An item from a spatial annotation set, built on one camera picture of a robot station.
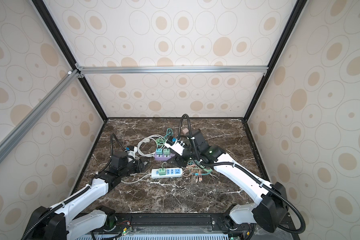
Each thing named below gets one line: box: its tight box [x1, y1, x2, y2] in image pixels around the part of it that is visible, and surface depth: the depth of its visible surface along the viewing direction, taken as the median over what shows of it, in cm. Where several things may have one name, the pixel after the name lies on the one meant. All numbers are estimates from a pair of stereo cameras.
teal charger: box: [156, 148, 163, 155], surface depth 94 cm
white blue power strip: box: [151, 167, 183, 179], surface depth 90 cm
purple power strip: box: [154, 153, 176, 161], surface depth 97 cm
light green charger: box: [158, 168, 166, 176], surface depth 86 cm
